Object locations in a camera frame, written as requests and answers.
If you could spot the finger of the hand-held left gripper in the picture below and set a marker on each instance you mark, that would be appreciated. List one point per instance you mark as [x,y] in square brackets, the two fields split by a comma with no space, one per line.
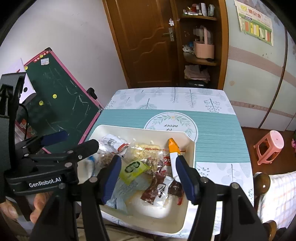
[85,148]
[55,136]

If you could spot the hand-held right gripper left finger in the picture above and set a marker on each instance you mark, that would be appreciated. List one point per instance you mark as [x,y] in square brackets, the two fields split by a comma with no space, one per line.
[112,178]

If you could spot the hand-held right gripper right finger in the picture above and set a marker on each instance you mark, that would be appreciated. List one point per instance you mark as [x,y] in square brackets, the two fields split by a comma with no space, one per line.
[185,178]

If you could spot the blue and white snack packet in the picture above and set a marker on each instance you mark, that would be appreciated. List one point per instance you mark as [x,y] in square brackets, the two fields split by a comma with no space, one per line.
[91,164]

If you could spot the clear packet of brown nuts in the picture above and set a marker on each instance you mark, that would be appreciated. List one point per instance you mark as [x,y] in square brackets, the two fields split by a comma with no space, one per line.
[105,160]

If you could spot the green snack packet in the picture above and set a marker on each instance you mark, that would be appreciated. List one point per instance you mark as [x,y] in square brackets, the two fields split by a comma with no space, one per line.
[133,170]

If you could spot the light blue packet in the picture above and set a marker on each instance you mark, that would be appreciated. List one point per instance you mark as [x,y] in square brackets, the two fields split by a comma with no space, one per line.
[136,183]

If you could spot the dark red-brown snack packet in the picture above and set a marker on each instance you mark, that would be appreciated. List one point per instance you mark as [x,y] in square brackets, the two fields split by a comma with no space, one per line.
[155,187]

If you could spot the orange and white oat bar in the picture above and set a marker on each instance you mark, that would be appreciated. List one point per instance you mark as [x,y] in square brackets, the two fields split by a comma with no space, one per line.
[172,148]

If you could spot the clear bag of yellow crackers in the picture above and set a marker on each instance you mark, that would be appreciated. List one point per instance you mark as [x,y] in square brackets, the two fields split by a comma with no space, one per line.
[143,153]

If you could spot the white plastic tray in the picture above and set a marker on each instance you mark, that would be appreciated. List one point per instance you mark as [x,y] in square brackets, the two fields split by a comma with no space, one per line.
[161,222]

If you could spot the person's left hand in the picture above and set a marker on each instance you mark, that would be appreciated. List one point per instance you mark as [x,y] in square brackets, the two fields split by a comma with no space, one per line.
[39,204]

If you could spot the white paper with black dots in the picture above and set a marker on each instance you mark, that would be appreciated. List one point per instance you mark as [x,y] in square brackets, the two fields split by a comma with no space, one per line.
[27,90]

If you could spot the black clamp knob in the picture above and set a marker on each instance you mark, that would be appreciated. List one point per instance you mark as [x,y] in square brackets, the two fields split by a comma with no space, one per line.
[92,92]

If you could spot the round wooden bed knob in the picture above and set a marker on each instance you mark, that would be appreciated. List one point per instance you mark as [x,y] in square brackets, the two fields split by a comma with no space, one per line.
[262,184]

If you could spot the dark pot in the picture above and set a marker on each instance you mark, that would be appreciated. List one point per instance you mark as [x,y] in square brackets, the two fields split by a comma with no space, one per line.
[196,83]

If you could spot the checked blanket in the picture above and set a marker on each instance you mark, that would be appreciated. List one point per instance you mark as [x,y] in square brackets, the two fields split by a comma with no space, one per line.
[279,199]

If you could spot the pink plastic stool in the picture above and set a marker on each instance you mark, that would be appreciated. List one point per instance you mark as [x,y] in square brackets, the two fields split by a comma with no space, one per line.
[274,139]

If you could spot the stack of folded cloths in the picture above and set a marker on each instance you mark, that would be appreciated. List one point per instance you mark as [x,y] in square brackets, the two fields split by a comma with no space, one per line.
[196,73]

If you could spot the pink toy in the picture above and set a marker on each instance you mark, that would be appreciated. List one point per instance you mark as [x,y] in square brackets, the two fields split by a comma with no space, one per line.
[293,143]

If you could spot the brown wooden door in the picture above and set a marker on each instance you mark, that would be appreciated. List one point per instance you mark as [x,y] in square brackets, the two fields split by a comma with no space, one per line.
[143,46]

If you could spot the floral wardrobe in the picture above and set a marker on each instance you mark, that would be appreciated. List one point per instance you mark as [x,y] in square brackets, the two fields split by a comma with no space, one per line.
[254,81]

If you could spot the wooden corner shelf unit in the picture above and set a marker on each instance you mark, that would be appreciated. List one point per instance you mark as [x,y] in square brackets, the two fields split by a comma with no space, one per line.
[222,46]

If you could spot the group of toiletry bottles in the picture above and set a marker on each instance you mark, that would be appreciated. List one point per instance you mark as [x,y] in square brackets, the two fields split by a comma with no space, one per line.
[198,10]

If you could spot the green chalkboard with pink frame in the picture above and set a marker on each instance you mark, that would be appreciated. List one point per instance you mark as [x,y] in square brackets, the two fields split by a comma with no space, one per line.
[62,92]

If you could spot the wall poster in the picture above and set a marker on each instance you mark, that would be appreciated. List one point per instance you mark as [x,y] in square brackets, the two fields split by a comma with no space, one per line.
[254,23]

